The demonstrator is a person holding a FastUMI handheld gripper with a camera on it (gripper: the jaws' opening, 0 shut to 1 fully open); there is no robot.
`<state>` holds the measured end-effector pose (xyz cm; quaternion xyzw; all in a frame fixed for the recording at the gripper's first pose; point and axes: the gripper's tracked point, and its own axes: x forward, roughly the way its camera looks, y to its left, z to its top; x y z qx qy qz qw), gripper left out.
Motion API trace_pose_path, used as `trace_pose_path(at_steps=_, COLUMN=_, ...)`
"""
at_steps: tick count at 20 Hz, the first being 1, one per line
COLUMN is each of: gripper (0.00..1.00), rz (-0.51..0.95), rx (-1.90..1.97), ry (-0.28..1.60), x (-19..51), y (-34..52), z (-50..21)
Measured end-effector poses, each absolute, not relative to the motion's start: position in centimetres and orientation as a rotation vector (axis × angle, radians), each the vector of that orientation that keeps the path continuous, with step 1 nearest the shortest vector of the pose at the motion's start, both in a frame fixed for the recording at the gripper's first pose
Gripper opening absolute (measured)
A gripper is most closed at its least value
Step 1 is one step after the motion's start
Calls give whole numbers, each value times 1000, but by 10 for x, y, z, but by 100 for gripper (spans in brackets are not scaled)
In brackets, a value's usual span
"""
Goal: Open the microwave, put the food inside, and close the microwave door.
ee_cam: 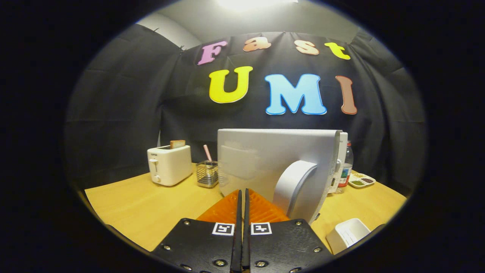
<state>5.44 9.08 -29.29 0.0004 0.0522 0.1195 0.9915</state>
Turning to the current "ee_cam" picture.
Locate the clear plastic bottle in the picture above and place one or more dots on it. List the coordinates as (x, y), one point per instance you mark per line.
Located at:
(345, 170)

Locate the pink striped straw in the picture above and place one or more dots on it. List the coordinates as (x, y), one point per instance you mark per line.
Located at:
(207, 152)

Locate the white microwave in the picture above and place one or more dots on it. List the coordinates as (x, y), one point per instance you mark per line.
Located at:
(273, 151)

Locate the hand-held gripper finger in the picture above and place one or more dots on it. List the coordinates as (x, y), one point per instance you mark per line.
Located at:
(246, 235)
(237, 235)

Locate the toast slice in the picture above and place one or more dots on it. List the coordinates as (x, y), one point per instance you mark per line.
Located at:
(177, 144)

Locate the white divided condiment tray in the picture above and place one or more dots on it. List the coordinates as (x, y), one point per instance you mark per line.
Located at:
(362, 180)

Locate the metal mesh holder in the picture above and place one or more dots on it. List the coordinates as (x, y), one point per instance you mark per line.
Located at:
(207, 176)

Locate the white toaster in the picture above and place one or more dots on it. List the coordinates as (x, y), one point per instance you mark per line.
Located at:
(172, 165)

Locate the large ceiling light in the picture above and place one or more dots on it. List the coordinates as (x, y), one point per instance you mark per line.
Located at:
(250, 3)

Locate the white rectangular dish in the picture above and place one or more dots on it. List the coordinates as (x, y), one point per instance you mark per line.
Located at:
(346, 235)

